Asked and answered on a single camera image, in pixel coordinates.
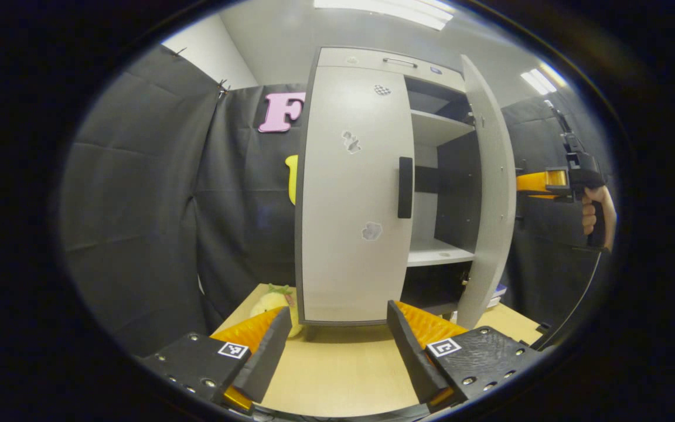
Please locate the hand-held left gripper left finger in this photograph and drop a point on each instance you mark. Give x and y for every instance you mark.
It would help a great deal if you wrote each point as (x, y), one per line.
(267, 357)

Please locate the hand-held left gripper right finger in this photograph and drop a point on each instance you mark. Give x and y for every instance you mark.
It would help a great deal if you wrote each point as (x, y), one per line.
(411, 351)

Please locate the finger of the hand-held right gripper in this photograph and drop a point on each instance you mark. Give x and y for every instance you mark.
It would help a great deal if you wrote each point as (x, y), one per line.
(534, 183)

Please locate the grey double-door shoe cabinet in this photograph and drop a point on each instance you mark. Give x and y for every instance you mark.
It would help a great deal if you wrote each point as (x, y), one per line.
(457, 193)

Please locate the cabinet door with checkered sticker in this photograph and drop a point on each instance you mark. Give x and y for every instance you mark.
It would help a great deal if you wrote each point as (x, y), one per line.
(349, 264)

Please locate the white cabinet shelf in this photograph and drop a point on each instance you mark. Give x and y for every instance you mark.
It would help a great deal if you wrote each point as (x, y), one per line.
(434, 253)
(437, 126)

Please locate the grey cabinet drawer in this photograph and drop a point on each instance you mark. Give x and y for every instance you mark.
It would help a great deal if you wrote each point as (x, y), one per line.
(367, 58)

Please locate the yellow plush toy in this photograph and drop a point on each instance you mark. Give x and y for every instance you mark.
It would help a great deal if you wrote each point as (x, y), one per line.
(270, 305)

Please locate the small ceiling light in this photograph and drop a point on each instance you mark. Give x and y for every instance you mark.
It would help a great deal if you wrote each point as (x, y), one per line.
(539, 80)

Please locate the blue book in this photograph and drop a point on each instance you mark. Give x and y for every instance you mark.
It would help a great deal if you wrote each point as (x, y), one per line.
(498, 290)

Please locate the black backdrop cloth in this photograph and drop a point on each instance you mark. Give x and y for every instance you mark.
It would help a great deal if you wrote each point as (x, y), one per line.
(138, 205)

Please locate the long ceiling light panel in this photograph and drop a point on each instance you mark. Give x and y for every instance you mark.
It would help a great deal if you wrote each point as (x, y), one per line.
(390, 9)

